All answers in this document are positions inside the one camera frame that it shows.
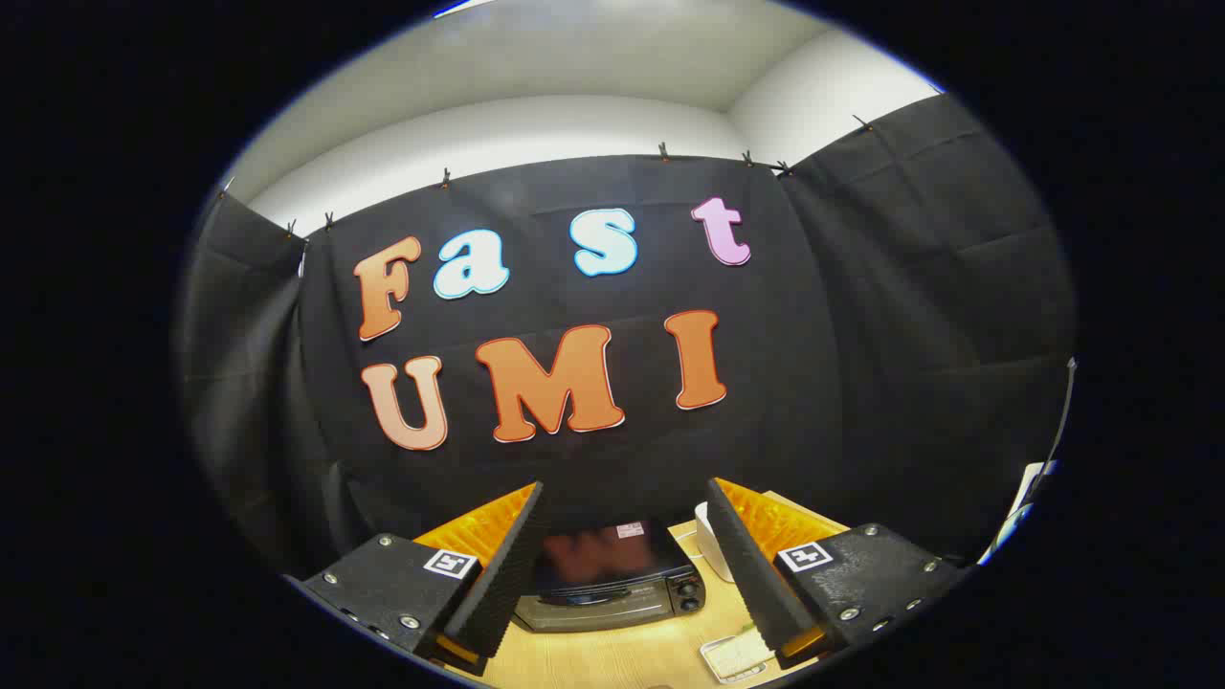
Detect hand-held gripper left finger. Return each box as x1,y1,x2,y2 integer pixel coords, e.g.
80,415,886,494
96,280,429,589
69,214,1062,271
285,481,552,678

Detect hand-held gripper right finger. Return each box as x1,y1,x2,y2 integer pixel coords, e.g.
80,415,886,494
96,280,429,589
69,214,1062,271
705,477,969,671

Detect black toaster oven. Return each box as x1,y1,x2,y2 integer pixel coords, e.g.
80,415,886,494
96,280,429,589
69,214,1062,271
510,520,707,634

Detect white slot toaster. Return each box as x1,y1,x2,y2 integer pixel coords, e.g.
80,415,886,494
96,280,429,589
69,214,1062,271
694,501,738,585

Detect white rectangular plate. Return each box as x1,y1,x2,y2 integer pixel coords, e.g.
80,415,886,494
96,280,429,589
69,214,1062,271
699,632,774,684

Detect row of small black clips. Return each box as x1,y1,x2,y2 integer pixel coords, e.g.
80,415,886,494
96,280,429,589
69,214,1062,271
215,115,874,236

